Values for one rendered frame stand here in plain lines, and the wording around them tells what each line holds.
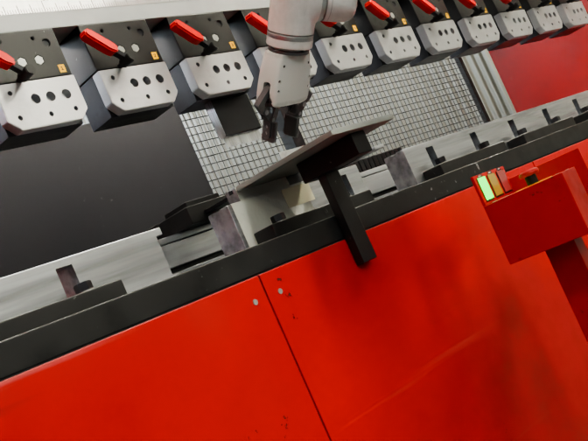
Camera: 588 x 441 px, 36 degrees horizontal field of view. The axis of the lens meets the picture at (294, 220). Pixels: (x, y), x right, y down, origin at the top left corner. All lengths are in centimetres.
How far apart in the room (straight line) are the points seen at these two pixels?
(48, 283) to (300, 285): 41
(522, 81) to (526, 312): 196
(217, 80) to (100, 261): 46
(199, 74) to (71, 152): 55
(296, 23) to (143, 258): 49
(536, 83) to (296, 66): 225
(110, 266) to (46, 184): 67
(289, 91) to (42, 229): 69
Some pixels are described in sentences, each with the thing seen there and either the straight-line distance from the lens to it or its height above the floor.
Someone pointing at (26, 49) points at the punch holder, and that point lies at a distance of 153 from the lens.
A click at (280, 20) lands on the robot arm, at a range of 162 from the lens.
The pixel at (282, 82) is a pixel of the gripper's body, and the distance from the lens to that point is 164.
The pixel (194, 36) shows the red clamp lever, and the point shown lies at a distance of 170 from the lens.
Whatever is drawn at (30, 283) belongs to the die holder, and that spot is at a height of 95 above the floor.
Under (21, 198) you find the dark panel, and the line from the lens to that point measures 206.
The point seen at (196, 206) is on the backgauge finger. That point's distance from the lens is 186.
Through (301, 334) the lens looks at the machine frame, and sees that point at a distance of 149.
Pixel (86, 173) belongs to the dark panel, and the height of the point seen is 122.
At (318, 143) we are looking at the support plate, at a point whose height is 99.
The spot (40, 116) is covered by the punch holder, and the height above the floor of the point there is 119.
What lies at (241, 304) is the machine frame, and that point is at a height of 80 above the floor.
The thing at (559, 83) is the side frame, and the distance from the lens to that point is 377.
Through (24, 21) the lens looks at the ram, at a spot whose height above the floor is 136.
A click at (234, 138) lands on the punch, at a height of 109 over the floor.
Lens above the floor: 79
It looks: 4 degrees up
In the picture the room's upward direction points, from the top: 24 degrees counter-clockwise
